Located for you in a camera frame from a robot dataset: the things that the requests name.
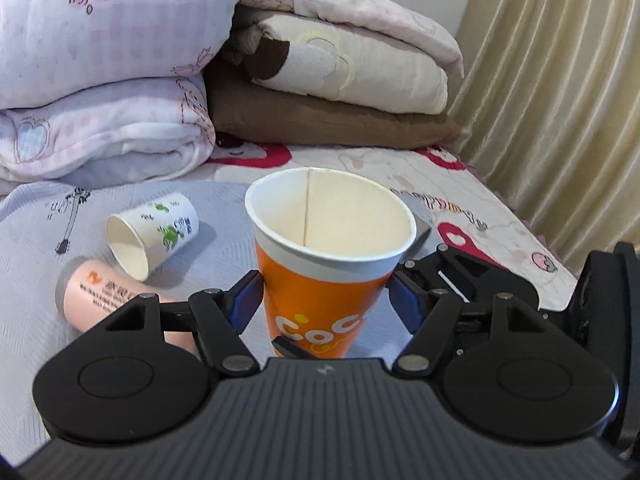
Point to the pink cartoon pillow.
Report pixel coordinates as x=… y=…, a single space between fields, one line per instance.
x=384 y=16

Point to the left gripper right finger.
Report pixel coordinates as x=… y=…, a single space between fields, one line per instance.
x=430 y=317

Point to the orange paper cup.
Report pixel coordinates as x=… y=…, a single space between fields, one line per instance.
x=327 y=241

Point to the brown pillow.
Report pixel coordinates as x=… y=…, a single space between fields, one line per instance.
x=260 y=115

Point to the beige curtain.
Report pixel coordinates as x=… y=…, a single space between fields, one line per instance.
x=549 y=108

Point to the cream folded blanket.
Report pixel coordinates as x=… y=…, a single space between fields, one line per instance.
x=283 y=52

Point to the lilac folded quilt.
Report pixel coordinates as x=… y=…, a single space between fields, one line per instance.
x=105 y=92

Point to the pink cylindrical cup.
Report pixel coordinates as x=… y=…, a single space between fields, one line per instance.
x=89 y=290

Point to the white cup green print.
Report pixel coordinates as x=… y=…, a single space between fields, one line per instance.
x=142 y=238

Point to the cartoon print bedsheet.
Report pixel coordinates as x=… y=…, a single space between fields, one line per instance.
x=468 y=213

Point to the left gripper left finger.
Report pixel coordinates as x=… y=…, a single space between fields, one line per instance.
x=219 y=318

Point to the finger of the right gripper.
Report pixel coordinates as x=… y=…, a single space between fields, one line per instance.
x=289 y=349

